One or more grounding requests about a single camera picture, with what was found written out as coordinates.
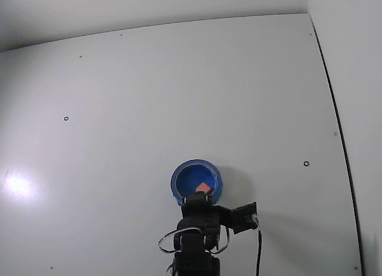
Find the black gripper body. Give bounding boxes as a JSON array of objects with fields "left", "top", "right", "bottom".
[{"left": 180, "top": 194, "right": 223, "bottom": 227}]

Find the blue tape roll bin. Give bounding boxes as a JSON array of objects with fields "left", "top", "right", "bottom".
[{"left": 170, "top": 159, "right": 223, "bottom": 207}]

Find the white servo wire loop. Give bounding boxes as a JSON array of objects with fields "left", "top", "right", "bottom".
[
  {"left": 158, "top": 226, "right": 201, "bottom": 255},
  {"left": 208, "top": 225, "right": 231, "bottom": 256}
]

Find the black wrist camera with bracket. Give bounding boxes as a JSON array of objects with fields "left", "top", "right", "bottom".
[{"left": 220, "top": 201, "right": 259, "bottom": 235}]

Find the black camera cable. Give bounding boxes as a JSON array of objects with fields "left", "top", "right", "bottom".
[{"left": 252, "top": 215, "right": 264, "bottom": 276}]

